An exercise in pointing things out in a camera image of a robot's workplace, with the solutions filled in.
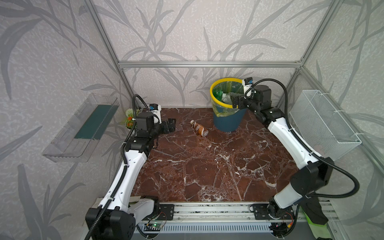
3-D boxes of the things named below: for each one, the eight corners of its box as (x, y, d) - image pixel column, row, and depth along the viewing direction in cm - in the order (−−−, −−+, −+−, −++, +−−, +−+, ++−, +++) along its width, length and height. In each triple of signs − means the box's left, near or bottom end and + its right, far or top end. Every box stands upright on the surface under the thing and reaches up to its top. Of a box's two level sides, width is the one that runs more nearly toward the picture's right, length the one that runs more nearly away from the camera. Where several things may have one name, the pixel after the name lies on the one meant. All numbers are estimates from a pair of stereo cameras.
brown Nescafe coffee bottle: (187, 127, 111) (187, 121, 106) (192, 123, 114) (192, 117, 109) (203, 139, 104) (203, 134, 99) (207, 135, 106) (208, 129, 101)
